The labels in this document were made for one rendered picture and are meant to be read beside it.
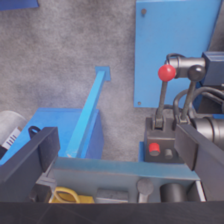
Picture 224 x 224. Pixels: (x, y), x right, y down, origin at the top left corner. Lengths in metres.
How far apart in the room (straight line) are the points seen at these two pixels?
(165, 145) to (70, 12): 1.18
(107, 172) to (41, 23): 1.27
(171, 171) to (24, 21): 1.45
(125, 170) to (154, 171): 0.09
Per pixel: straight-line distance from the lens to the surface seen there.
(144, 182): 0.49
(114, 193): 0.59
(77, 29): 1.39
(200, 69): 0.36
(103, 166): 0.51
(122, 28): 1.32
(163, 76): 0.34
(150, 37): 1.21
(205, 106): 0.94
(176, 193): 0.51
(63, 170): 0.53
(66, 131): 1.55
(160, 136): 0.43
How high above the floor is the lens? 1.29
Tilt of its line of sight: 49 degrees down
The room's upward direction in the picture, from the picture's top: 170 degrees counter-clockwise
